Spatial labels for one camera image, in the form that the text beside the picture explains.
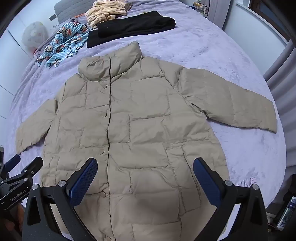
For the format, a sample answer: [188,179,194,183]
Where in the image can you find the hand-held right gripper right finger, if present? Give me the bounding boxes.
[193,158,270,241]

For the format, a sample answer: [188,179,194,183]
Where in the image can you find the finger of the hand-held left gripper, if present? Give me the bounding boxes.
[17,157,44,180]
[4,154,21,173]

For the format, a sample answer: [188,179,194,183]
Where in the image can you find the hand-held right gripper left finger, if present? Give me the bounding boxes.
[22,158,99,241]

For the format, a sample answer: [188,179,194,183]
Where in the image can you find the beige puffer jacket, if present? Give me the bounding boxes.
[15,41,278,241]

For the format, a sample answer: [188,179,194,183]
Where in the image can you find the person's left hand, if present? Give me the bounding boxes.
[0,205,25,234]

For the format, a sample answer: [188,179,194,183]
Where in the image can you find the blue white book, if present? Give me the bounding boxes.
[276,197,296,230]

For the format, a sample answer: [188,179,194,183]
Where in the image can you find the white wardrobe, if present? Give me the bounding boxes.
[0,25,36,149]

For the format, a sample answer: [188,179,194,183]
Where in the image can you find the blue monkey print pajamas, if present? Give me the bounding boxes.
[36,22,90,68]

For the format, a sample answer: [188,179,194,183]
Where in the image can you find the white covered fan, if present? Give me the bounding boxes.
[22,21,48,50]

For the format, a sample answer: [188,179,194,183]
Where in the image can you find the purple fleece blanket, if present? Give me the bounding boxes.
[3,0,287,241]

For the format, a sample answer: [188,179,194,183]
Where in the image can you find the flat black folded garment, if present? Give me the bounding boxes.
[87,30,121,49]

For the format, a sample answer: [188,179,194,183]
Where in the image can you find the grey quilted headboard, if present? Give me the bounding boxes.
[54,0,93,25]

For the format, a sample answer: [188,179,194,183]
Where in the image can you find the thick black folded garment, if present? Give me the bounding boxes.
[97,10,176,39]

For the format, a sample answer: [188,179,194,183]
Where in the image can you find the cream striped garment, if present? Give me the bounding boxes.
[85,0,133,29]

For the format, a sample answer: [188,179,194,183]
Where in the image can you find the pale grey curtain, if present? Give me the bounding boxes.
[207,0,226,29]

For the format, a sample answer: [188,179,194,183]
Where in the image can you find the small colourful boxes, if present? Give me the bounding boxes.
[193,0,210,16]

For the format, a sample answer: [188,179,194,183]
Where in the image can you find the dark framed window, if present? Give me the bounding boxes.
[247,0,292,42]

